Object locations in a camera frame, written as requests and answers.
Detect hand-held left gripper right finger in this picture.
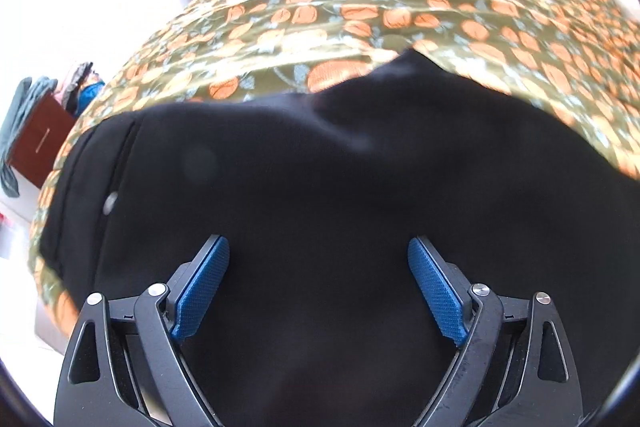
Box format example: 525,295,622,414
407,236,585,427

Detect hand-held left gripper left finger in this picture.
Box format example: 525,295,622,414
52,234,231,427

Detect black pants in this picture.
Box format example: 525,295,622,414
40,48,640,427

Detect brown wooden cabinet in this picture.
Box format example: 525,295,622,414
10,94,78,190

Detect orange floral quilt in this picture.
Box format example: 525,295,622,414
27,0,640,338

